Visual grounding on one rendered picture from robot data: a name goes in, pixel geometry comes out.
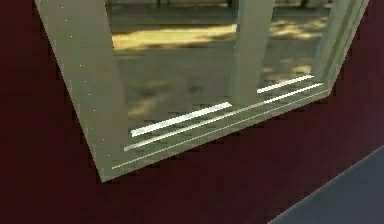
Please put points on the pale green framed window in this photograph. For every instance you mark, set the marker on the pale green framed window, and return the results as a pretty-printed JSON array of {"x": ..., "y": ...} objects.
[{"x": 87, "y": 83}]

